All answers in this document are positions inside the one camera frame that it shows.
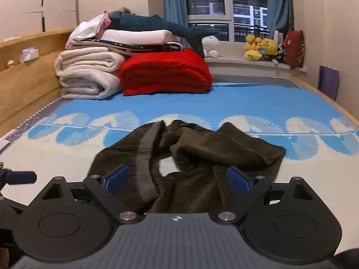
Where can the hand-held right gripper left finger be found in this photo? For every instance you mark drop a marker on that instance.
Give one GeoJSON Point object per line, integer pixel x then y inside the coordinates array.
{"type": "Point", "coordinates": [117, 178]}

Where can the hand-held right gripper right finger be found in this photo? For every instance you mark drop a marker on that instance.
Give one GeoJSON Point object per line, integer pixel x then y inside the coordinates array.
{"type": "Point", "coordinates": [238, 180]}

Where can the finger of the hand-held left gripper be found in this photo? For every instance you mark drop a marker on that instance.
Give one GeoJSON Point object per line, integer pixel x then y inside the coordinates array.
{"type": "Point", "coordinates": [21, 177]}

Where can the blue white patterned bed mat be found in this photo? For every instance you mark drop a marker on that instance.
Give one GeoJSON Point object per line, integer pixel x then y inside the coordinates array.
{"type": "Point", "coordinates": [252, 101]}

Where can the white folded blanket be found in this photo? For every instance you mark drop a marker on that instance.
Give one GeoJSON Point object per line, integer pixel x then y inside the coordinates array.
{"type": "Point", "coordinates": [87, 72]}

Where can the small white figurine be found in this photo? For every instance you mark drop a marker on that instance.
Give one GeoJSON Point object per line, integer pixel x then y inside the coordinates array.
{"type": "Point", "coordinates": [10, 63]}

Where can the red folded blanket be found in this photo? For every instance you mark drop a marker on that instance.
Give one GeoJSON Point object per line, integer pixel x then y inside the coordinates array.
{"type": "Point", "coordinates": [165, 72]}

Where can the white window sill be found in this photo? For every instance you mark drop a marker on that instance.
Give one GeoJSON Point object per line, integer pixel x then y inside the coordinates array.
{"type": "Point", "coordinates": [232, 60]}

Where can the tissue packet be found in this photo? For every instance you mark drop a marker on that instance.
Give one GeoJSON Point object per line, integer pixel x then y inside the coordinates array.
{"type": "Point", "coordinates": [29, 54]}

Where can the patterned folded quilt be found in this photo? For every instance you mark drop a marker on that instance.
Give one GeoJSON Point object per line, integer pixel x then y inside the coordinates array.
{"type": "Point", "coordinates": [140, 47]}

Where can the yellow duck plush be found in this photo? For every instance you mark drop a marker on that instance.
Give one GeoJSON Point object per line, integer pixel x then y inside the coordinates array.
{"type": "Point", "coordinates": [251, 49]}
{"type": "Point", "coordinates": [269, 46]}

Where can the dark plush toy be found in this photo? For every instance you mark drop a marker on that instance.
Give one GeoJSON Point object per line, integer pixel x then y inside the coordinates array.
{"type": "Point", "coordinates": [279, 54]}

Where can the purple board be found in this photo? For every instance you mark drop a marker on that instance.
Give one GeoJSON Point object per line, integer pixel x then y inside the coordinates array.
{"type": "Point", "coordinates": [328, 82]}

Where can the white plush toy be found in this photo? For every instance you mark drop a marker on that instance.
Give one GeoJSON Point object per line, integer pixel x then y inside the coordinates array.
{"type": "Point", "coordinates": [210, 44]}

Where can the white pillow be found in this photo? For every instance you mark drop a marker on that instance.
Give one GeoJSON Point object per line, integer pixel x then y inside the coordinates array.
{"type": "Point", "coordinates": [134, 36]}

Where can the red cushion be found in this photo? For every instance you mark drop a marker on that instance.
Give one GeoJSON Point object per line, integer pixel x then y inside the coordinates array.
{"type": "Point", "coordinates": [294, 47]}

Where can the pink white folded cloth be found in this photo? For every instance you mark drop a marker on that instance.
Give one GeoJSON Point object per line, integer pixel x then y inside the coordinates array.
{"type": "Point", "coordinates": [87, 29]}

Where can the dark teal shark plush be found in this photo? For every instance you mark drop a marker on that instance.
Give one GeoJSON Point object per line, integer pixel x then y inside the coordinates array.
{"type": "Point", "coordinates": [148, 23]}

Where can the blond doll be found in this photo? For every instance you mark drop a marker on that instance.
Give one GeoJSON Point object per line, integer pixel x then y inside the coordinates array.
{"type": "Point", "coordinates": [124, 10]}

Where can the beige wardrobe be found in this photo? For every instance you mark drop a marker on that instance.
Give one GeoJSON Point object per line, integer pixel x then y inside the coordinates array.
{"type": "Point", "coordinates": [33, 2]}

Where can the blue curtain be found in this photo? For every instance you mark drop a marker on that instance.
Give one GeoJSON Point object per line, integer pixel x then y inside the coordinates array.
{"type": "Point", "coordinates": [277, 2]}
{"type": "Point", "coordinates": [174, 0]}

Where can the wooden bed frame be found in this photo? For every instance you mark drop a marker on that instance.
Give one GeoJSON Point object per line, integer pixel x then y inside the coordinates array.
{"type": "Point", "coordinates": [28, 84]}

